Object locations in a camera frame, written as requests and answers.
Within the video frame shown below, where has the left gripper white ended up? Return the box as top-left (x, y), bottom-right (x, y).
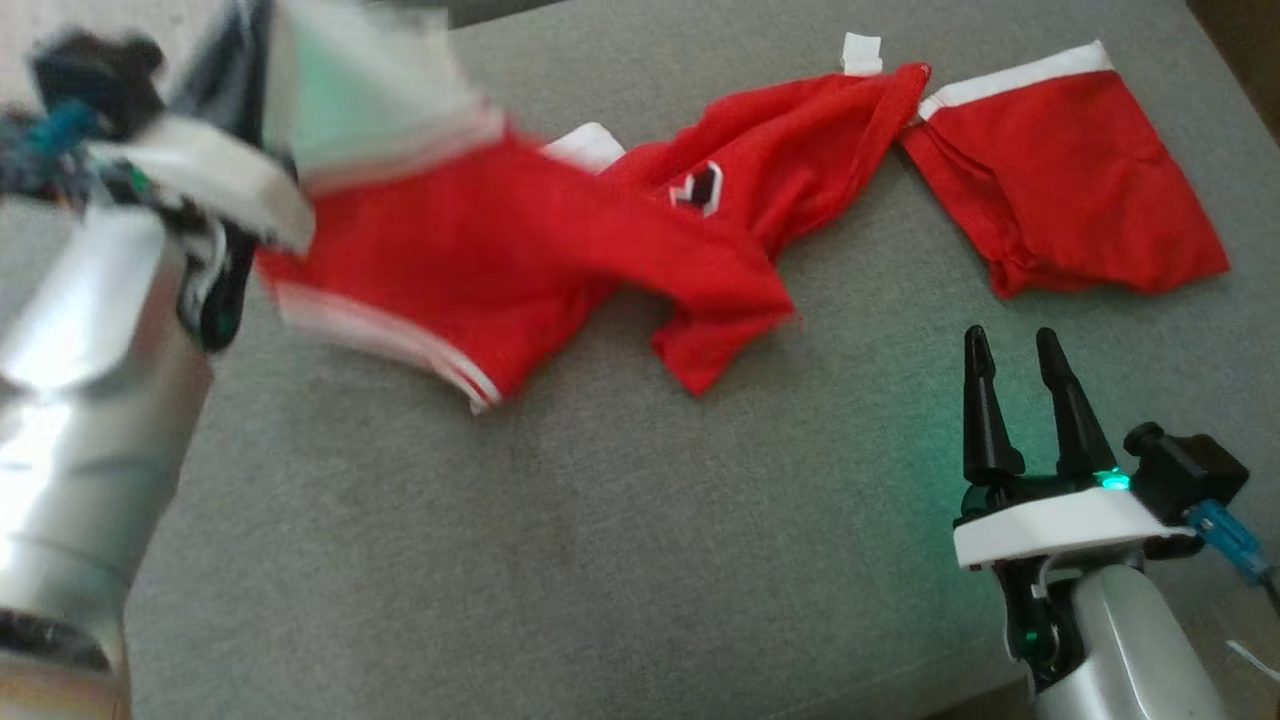
top-left (84, 0), bottom-right (317, 352)

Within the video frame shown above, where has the red shorts white stripe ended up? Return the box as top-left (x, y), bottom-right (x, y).
top-left (898, 40), bottom-right (1232, 302)

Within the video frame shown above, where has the right teal connector black cable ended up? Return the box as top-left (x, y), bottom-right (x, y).
top-left (1188, 499), bottom-right (1280, 601)

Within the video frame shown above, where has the left teal connector black cable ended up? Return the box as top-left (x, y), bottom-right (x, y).
top-left (0, 98), bottom-right (99, 201)

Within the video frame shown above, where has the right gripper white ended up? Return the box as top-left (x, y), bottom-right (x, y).
top-left (952, 325), bottom-right (1202, 692)

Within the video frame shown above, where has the red basketball jersey white trim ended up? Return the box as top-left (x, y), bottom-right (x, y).
top-left (254, 0), bottom-right (933, 417)

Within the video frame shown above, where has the grey fabric sofa seat cushion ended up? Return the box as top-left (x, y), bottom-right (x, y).
top-left (0, 0), bottom-right (1280, 720)

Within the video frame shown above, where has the teal connector black cable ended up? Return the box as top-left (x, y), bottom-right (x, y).
top-left (0, 98), bottom-right (99, 201)
top-left (1188, 499), bottom-right (1280, 601)

